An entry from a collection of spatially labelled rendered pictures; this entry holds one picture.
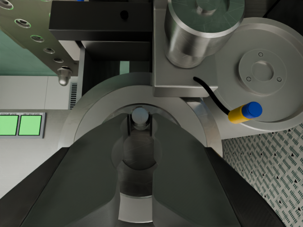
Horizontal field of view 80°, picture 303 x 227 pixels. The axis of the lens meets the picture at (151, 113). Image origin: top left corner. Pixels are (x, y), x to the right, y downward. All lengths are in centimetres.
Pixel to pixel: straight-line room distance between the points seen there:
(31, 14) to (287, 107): 39
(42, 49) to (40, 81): 298
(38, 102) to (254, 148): 323
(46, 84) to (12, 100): 56
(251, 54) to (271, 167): 16
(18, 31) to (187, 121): 37
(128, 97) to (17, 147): 46
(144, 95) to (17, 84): 350
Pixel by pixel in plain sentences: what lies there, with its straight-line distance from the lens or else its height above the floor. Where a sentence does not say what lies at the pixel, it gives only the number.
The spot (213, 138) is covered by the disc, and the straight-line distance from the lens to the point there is 18.
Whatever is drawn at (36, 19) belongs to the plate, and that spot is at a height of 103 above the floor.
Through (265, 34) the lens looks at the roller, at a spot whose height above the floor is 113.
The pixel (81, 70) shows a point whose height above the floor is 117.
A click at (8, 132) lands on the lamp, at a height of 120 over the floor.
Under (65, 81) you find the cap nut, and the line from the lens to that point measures 56.
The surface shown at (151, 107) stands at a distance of 15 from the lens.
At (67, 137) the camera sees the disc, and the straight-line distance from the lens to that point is 18.
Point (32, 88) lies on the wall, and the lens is 349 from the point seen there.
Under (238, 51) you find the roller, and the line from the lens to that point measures 22.
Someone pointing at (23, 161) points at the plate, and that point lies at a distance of 58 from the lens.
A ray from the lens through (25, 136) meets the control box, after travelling 58.
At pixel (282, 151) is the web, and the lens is 29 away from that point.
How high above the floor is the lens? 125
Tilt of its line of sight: 12 degrees down
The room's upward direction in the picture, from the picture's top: 180 degrees clockwise
